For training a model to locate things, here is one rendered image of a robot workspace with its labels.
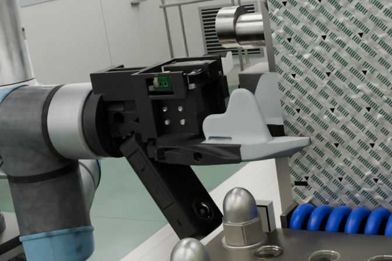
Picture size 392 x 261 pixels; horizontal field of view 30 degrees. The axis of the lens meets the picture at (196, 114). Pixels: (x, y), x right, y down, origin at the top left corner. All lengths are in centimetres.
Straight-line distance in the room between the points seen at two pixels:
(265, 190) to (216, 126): 48
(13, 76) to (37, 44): 430
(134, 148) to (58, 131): 8
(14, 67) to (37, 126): 59
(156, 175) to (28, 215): 16
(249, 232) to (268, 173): 59
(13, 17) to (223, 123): 75
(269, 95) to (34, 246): 30
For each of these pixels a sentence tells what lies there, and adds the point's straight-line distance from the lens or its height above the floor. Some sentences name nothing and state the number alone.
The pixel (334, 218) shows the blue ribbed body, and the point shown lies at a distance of 59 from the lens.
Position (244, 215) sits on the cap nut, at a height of 106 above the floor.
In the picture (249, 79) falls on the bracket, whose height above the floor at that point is 113.
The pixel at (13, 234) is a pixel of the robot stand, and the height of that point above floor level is 82.
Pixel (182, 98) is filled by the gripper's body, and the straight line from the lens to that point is 61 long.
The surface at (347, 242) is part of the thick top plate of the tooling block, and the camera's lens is 57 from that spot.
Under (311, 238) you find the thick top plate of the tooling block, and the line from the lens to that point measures 58.
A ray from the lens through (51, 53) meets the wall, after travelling 571.
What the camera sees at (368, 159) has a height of 108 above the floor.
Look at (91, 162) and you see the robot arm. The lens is 89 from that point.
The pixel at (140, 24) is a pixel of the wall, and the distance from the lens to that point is 666.
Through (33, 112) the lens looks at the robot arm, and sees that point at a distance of 72.
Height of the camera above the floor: 126
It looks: 13 degrees down
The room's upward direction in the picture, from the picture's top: 9 degrees counter-clockwise
